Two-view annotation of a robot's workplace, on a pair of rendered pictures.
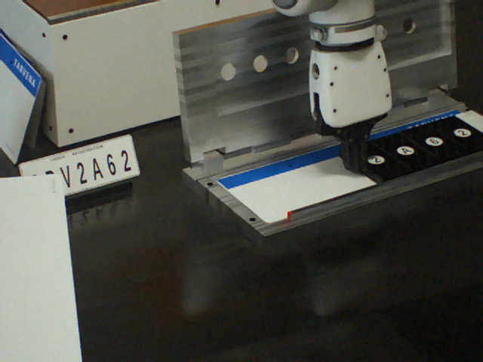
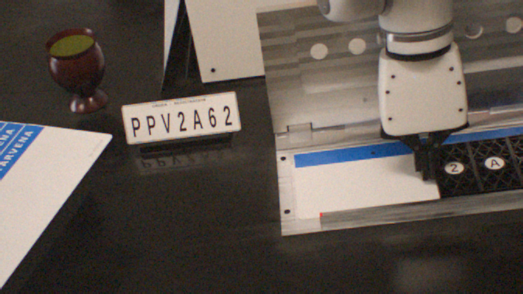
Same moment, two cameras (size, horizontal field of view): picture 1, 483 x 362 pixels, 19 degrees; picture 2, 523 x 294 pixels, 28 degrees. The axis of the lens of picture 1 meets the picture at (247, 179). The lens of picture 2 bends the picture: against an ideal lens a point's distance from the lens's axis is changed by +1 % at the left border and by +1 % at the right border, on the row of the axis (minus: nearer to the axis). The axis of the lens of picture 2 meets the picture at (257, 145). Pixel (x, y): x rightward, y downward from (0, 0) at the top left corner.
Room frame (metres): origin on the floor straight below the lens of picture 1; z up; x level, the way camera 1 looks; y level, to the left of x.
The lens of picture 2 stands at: (0.77, -0.55, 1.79)
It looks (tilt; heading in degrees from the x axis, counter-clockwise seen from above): 38 degrees down; 36
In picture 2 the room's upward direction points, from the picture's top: 10 degrees counter-clockwise
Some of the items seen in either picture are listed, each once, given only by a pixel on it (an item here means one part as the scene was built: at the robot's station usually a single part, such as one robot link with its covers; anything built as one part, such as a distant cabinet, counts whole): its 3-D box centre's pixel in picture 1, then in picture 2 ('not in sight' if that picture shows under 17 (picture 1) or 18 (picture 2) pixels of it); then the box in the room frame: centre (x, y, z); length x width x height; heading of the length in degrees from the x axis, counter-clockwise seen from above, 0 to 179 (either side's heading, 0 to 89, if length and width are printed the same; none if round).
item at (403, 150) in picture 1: (405, 154); (494, 166); (1.73, -0.21, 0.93); 0.10 x 0.05 x 0.01; 31
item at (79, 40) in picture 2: not in sight; (79, 72); (1.69, 0.41, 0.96); 0.09 x 0.09 x 0.11
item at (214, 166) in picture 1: (362, 161); (450, 162); (1.73, -0.15, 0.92); 0.44 x 0.21 x 0.04; 121
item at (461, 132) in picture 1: (462, 136); not in sight; (1.78, -0.29, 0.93); 0.10 x 0.05 x 0.01; 31
